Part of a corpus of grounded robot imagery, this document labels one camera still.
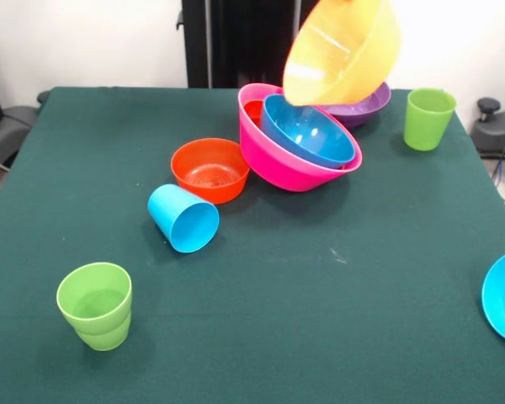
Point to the small red bowl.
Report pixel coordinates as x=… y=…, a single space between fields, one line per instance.
x=210 y=168

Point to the black office chair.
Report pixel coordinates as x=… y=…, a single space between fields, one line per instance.
x=4 y=126

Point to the purple bowl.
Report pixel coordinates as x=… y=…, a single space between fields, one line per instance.
x=362 y=111

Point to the green cup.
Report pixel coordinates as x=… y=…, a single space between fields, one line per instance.
x=427 y=122
x=94 y=320

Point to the large red bowl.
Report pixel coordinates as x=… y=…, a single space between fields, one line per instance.
x=251 y=111

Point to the blue cup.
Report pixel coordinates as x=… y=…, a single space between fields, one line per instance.
x=185 y=223

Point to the dark green table cloth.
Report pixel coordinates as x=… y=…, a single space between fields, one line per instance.
x=278 y=294

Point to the large orange bowl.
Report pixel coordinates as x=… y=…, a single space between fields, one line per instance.
x=362 y=63

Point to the medium blue bowl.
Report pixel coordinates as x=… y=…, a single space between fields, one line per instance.
x=307 y=134

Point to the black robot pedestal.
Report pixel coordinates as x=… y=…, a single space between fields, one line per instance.
x=235 y=42

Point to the large pink bowl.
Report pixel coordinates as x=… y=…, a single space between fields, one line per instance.
x=278 y=168

